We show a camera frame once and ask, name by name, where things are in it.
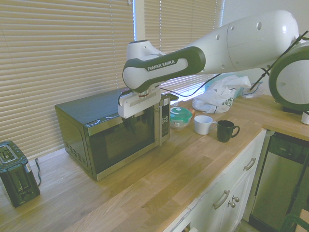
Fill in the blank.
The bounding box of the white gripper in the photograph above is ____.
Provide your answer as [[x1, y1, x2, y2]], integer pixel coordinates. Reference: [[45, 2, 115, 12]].
[[117, 87, 162, 135]]

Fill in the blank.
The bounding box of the microwave door with steel trim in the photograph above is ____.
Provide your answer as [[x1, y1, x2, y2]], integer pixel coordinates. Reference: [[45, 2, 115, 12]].
[[84, 103, 162, 182]]

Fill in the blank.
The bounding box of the black steel microwave body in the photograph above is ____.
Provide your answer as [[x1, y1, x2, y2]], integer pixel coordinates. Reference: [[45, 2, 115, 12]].
[[54, 87, 172, 181]]

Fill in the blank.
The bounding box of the clear container with green lid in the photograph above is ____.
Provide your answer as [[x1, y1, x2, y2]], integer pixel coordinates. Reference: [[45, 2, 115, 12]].
[[169, 106, 194, 131]]

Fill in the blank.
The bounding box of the white ceramic mug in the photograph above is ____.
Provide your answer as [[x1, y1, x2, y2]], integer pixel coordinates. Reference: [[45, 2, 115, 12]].
[[194, 115, 218, 135]]

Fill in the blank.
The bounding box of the white plastic shopping bag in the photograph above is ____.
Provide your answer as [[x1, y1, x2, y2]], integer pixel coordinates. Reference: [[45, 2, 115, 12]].
[[192, 75, 252, 115]]

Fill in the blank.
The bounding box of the dark green ceramic mug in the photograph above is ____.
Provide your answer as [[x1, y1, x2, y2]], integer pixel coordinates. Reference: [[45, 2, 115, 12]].
[[216, 120, 240, 144]]

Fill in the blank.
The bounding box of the wide beige window blind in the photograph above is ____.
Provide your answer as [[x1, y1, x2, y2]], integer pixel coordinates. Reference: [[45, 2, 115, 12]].
[[0, 0, 136, 160]]

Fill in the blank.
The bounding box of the narrow beige window blind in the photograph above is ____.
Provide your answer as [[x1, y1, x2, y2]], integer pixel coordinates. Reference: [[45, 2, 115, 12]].
[[143, 0, 225, 98]]

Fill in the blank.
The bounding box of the white kitchen cabinet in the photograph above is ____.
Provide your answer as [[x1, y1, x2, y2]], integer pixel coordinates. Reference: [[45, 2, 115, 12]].
[[166, 130, 267, 232]]

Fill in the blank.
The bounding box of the black two-slot toaster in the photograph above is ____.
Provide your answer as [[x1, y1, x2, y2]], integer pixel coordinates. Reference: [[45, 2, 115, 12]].
[[0, 140, 41, 208]]

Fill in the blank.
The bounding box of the stainless steel dishwasher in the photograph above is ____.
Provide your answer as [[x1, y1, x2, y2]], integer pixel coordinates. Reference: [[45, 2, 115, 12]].
[[248, 131, 309, 227]]

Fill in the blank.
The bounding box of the black tripod leg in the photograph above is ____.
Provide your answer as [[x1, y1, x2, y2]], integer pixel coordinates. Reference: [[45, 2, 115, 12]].
[[288, 154, 309, 218]]

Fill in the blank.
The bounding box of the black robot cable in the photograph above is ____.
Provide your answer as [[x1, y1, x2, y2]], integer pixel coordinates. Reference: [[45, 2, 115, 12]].
[[158, 30, 309, 98]]

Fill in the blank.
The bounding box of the black toaster power cord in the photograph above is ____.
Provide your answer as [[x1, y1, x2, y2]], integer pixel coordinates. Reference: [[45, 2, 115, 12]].
[[35, 157, 42, 187]]

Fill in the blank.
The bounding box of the long silver drawer handle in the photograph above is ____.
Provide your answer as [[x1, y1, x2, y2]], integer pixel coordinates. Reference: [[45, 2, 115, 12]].
[[212, 189, 231, 210]]

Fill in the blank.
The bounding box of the short silver drawer handle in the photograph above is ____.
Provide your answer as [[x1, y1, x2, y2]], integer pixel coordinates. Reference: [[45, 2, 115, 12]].
[[243, 157, 257, 172]]

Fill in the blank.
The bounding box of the green metal chair frame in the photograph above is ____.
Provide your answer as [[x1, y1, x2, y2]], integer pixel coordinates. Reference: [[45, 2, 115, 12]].
[[279, 212, 309, 232]]

